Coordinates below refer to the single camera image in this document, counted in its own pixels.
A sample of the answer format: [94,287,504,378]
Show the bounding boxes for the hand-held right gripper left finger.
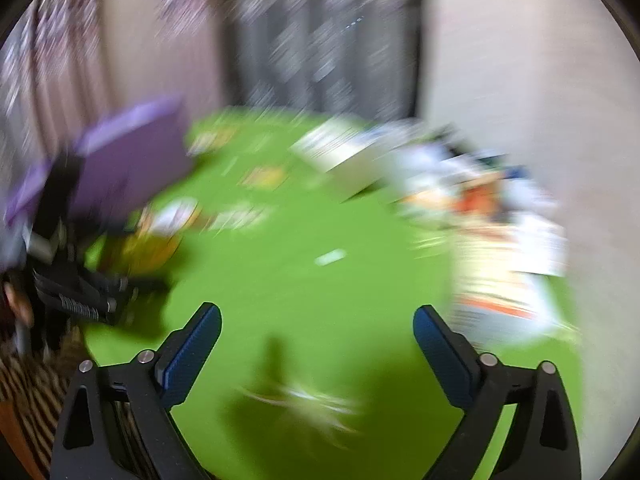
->
[50,302,223,480]

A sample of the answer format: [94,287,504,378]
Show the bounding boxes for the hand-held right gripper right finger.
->
[412,305,583,480]

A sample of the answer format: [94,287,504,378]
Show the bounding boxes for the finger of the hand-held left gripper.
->
[75,267,171,301]
[32,275,136,327]

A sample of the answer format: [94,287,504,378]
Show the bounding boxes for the purple cardboard box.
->
[5,95,195,236]

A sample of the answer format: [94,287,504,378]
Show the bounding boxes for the yellow white packet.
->
[120,197,202,273]

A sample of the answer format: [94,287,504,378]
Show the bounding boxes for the brown striped cloth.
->
[0,332,81,466]

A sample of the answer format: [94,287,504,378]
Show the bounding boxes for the pink pleated curtain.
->
[0,0,116,166]
[155,0,236,111]

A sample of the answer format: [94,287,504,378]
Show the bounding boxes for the pile of small packets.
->
[390,122,571,333]

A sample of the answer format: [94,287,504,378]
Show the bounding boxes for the white cardboard box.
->
[289,116,397,197]

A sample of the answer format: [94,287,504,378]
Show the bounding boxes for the grey embroidered sheer curtain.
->
[225,0,426,117]

